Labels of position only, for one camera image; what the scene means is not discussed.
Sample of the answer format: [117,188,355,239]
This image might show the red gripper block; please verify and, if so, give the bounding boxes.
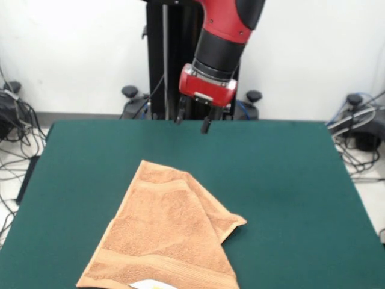
[175,63,238,135]

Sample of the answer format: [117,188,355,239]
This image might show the tan terry towel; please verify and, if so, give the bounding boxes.
[75,159,248,289]

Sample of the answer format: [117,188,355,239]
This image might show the dark green table cloth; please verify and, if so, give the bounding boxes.
[0,119,385,289]

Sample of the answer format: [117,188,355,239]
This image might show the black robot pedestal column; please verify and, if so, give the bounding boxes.
[141,0,244,121]

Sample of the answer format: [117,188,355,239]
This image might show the black pedestal leg with knob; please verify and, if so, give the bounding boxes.
[223,90,263,120]
[120,85,153,120]

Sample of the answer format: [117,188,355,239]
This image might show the black pedestal foot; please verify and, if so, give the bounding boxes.
[327,93,385,152]
[0,80,22,140]

